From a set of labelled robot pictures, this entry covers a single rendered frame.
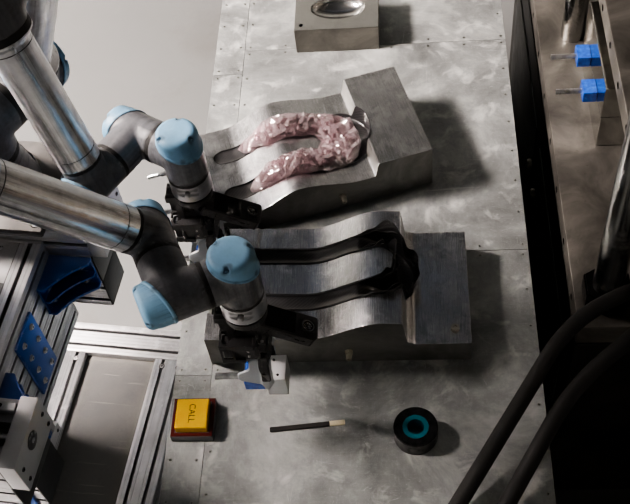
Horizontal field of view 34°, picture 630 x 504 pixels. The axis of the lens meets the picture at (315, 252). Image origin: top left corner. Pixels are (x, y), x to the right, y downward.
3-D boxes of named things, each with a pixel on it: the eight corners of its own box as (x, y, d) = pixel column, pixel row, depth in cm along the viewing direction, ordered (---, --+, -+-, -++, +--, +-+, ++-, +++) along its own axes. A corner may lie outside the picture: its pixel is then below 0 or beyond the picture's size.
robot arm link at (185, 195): (210, 156, 187) (206, 191, 183) (215, 173, 191) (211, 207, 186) (169, 158, 188) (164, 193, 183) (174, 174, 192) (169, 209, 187)
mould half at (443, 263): (211, 363, 202) (199, 327, 191) (223, 255, 217) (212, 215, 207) (471, 359, 198) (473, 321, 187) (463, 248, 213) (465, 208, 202)
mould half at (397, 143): (207, 244, 220) (198, 212, 211) (184, 156, 235) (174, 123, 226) (432, 183, 224) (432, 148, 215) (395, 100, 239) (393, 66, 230)
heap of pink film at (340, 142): (253, 200, 218) (248, 176, 212) (234, 141, 228) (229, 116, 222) (371, 168, 220) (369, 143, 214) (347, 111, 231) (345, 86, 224)
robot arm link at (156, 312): (131, 288, 164) (197, 263, 166) (152, 344, 158) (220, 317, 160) (119, 259, 158) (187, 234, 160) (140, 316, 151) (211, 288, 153)
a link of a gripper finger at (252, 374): (242, 387, 183) (235, 351, 177) (275, 387, 182) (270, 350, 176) (240, 401, 180) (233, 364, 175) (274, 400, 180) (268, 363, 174)
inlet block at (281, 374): (216, 395, 186) (211, 381, 182) (218, 371, 189) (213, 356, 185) (289, 394, 185) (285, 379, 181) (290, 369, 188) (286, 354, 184)
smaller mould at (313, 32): (296, 52, 251) (293, 30, 246) (299, 11, 260) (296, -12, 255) (379, 49, 250) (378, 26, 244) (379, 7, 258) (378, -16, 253)
